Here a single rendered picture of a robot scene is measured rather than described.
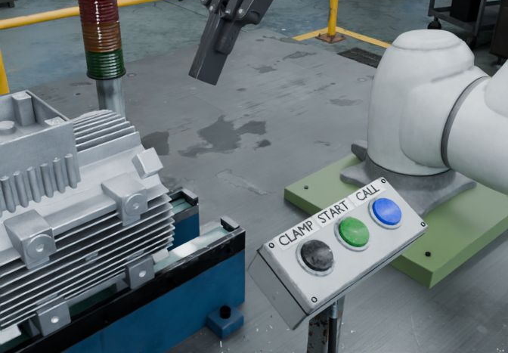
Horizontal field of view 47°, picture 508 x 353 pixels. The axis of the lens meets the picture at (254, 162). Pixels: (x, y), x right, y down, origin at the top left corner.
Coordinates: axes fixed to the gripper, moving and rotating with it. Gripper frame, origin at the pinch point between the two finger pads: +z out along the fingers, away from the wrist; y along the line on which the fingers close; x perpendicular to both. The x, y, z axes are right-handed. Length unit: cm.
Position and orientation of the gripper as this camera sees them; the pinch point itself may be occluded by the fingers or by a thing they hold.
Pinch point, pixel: (214, 50)
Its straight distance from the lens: 63.3
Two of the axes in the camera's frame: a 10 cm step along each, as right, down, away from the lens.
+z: -3.8, 9.1, 1.5
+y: 6.6, 3.8, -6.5
